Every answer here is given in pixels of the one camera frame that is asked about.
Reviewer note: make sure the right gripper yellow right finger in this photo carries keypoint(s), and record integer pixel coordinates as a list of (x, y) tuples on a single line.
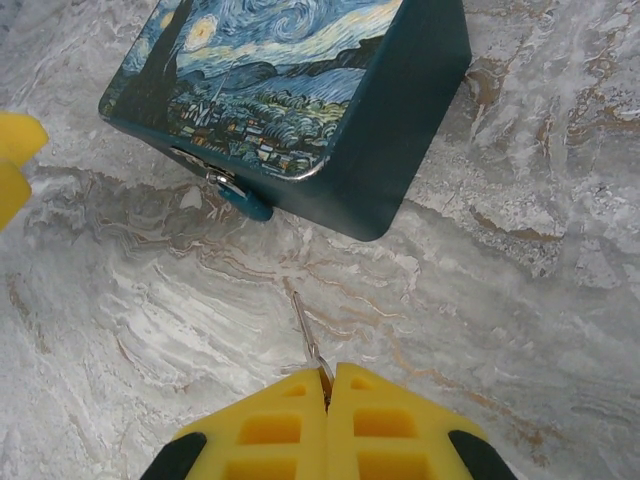
[(380, 415)]

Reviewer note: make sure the small silver key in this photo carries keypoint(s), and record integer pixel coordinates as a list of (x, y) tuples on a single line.
[(305, 330)]

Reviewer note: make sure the teal padlock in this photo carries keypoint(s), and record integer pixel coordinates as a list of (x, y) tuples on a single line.
[(252, 206)]

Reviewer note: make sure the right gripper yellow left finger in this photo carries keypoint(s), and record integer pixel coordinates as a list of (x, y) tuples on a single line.
[(280, 420)]

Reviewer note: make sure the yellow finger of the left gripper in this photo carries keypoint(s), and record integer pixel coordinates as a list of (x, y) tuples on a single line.
[(12, 190), (20, 137)]

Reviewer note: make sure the silver box latch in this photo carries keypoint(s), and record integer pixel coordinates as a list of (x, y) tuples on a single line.
[(192, 157)]

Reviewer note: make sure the teal starry night print box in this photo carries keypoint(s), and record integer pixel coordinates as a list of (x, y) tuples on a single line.
[(300, 75)]

